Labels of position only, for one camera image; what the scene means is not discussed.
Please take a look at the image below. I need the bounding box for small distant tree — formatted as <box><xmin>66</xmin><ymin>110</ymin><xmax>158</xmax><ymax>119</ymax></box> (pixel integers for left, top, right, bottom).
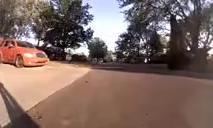
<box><xmin>87</xmin><ymin>37</ymin><xmax>109</xmax><ymax>63</ymax></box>

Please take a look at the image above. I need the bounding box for dark hedge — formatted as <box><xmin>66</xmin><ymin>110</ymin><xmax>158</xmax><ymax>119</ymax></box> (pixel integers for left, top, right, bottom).
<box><xmin>43</xmin><ymin>46</ymin><xmax>90</xmax><ymax>64</ymax></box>

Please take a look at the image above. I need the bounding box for grey asphalt road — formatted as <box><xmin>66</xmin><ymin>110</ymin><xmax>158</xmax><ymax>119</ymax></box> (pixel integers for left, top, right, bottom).
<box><xmin>26</xmin><ymin>63</ymin><xmax>213</xmax><ymax>128</ymax></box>

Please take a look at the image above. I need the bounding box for large dark tree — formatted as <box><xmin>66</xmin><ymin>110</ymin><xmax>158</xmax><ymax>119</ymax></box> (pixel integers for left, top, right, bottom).
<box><xmin>31</xmin><ymin>0</ymin><xmax>95</xmax><ymax>61</ymax></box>

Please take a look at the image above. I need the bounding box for pale concrete driveway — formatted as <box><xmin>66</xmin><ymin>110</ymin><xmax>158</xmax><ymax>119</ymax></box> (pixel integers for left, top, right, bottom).
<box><xmin>0</xmin><ymin>61</ymin><xmax>92</xmax><ymax>128</ymax></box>

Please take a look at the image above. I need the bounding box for thick-trunked tree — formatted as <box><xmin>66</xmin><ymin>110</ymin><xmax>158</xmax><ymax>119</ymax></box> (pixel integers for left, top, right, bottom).
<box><xmin>115</xmin><ymin>0</ymin><xmax>213</xmax><ymax>72</ymax></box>

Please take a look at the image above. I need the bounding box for red car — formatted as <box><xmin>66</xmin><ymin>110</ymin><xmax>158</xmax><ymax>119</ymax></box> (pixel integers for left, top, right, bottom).
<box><xmin>0</xmin><ymin>39</ymin><xmax>50</xmax><ymax>69</ymax></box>

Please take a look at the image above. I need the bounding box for tall leafy tree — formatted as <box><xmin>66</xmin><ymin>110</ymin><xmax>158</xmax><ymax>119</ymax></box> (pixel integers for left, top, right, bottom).
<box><xmin>0</xmin><ymin>0</ymin><xmax>45</xmax><ymax>43</ymax></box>

